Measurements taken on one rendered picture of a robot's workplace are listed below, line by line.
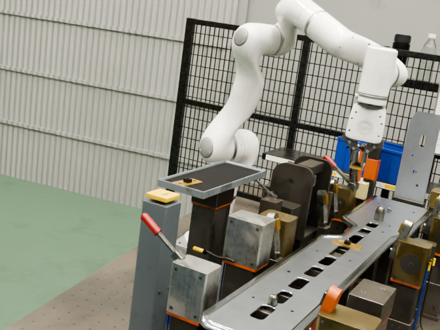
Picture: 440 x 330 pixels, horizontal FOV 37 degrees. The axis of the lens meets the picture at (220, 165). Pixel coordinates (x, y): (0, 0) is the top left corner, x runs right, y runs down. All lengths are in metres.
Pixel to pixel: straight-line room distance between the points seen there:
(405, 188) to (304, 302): 1.20
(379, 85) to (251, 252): 0.58
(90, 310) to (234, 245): 0.56
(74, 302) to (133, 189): 3.23
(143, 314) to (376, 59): 0.91
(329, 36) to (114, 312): 1.02
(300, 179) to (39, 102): 3.84
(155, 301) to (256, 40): 0.89
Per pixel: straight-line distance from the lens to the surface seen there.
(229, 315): 1.37
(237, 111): 2.16
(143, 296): 1.63
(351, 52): 1.94
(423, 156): 2.57
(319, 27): 1.95
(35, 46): 5.53
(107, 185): 5.32
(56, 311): 1.98
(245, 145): 2.23
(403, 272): 1.93
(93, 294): 2.09
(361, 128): 1.86
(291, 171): 1.95
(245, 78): 2.13
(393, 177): 2.68
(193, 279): 1.41
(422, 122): 2.56
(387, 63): 1.83
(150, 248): 1.58
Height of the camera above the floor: 1.60
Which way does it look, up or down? 13 degrees down
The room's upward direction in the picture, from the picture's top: 8 degrees clockwise
